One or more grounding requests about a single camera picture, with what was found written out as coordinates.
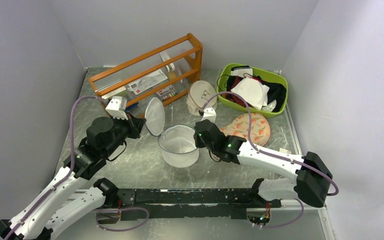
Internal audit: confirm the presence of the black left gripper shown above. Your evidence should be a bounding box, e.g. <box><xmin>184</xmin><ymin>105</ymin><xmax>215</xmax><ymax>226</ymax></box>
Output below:
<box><xmin>103</xmin><ymin>109</ymin><xmax>147</xmax><ymax>156</ymax></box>

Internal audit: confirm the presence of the white mesh laundry bag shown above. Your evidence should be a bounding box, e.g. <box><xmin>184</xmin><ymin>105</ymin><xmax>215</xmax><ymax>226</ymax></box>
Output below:
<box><xmin>144</xmin><ymin>97</ymin><xmax>199</xmax><ymax>168</ymax></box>

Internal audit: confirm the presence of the white bra pad insert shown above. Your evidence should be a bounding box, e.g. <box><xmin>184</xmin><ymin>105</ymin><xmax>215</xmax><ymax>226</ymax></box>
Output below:
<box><xmin>231</xmin><ymin>77</ymin><xmax>270</xmax><ymax>110</ymax></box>

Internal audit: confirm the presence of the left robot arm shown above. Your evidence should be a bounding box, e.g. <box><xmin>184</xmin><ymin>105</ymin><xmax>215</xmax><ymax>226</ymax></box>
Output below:
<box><xmin>0</xmin><ymin>114</ymin><xmax>146</xmax><ymax>240</ymax></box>

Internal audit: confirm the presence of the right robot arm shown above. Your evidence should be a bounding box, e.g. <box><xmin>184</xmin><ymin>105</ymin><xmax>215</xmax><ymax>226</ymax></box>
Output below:
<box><xmin>193</xmin><ymin>119</ymin><xmax>334</xmax><ymax>208</ymax></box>

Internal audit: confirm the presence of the cream round laundry bag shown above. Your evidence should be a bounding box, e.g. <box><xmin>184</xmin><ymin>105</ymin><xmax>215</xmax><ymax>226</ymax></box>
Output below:
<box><xmin>186</xmin><ymin>80</ymin><xmax>216</xmax><ymax>116</ymax></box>

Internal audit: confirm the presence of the clear plastic package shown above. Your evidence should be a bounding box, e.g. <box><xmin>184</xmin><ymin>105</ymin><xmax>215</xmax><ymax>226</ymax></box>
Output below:
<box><xmin>126</xmin><ymin>69</ymin><xmax>168</xmax><ymax>95</ymax></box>

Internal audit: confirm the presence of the green box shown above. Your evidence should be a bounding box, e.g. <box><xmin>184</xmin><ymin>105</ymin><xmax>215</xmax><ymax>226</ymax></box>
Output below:
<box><xmin>101</xmin><ymin>86</ymin><xmax>126</xmax><ymax>99</ymax></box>

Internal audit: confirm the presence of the colourful marker pack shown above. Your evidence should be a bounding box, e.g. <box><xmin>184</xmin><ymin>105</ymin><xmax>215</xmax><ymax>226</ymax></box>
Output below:
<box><xmin>156</xmin><ymin>85</ymin><xmax>178</xmax><ymax>102</ymax></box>

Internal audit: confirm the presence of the orange wooden rack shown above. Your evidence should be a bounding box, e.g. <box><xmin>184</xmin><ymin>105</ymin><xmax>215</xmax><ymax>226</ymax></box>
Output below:
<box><xmin>88</xmin><ymin>33</ymin><xmax>203</xmax><ymax>110</ymax></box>

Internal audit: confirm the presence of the white clip on rack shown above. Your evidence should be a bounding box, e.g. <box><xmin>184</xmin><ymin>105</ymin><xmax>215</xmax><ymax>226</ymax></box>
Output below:
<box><xmin>165</xmin><ymin>63</ymin><xmax>176</xmax><ymax>72</ymax></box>

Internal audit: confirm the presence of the white folded garment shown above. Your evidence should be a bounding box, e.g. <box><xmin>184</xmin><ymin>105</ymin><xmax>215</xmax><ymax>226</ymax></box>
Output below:
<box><xmin>230</xmin><ymin>65</ymin><xmax>254</xmax><ymax>78</ymax></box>

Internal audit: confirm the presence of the green plastic basin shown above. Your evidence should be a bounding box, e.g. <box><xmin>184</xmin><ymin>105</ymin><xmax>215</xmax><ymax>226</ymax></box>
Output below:
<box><xmin>215</xmin><ymin>63</ymin><xmax>288</xmax><ymax>118</ymax></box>

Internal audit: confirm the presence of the black clothing pile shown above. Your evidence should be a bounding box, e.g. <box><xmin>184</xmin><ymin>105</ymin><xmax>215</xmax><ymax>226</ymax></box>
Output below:
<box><xmin>225</xmin><ymin>76</ymin><xmax>287</xmax><ymax>113</ymax></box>

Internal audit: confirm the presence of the small white card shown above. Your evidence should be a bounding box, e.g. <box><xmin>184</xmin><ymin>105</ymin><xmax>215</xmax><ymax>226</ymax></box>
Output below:
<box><xmin>279</xmin><ymin>148</ymin><xmax>292</xmax><ymax>155</ymax></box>

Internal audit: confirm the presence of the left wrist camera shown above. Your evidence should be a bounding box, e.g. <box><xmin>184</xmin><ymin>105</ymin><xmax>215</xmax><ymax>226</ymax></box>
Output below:
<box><xmin>105</xmin><ymin>96</ymin><xmax>128</xmax><ymax>120</ymax></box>

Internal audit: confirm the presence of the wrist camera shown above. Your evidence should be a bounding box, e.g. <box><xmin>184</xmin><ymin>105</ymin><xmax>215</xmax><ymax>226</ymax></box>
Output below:
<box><xmin>198</xmin><ymin>106</ymin><xmax>217</xmax><ymax>123</ymax></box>
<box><xmin>105</xmin><ymin>96</ymin><xmax>128</xmax><ymax>120</ymax></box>

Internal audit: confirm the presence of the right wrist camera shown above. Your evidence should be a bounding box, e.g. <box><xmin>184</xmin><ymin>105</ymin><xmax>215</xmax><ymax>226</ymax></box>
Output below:
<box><xmin>198</xmin><ymin>106</ymin><xmax>217</xmax><ymax>123</ymax></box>

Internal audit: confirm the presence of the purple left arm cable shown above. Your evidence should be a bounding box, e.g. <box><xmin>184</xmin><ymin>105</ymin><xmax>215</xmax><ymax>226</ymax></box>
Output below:
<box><xmin>3</xmin><ymin>96</ymin><xmax>150</xmax><ymax>240</ymax></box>

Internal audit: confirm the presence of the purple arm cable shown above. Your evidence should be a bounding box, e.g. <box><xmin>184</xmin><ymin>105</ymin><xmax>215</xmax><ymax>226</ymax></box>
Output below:
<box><xmin>200</xmin><ymin>91</ymin><xmax>340</xmax><ymax>229</ymax></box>
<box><xmin>3</xmin><ymin>96</ymin><xmax>150</xmax><ymax>240</ymax></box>

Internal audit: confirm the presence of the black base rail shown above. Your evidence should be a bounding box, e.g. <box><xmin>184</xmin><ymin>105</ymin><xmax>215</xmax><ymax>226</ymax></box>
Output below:
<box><xmin>101</xmin><ymin>188</ymin><xmax>281</xmax><ymax>221</ymax></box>

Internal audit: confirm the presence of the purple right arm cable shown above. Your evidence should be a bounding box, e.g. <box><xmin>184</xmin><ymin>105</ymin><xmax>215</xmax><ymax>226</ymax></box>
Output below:
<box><xmin>200</xmin><ymin>91</ymin><xmax>340</xmax><ymax>229</ymax></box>

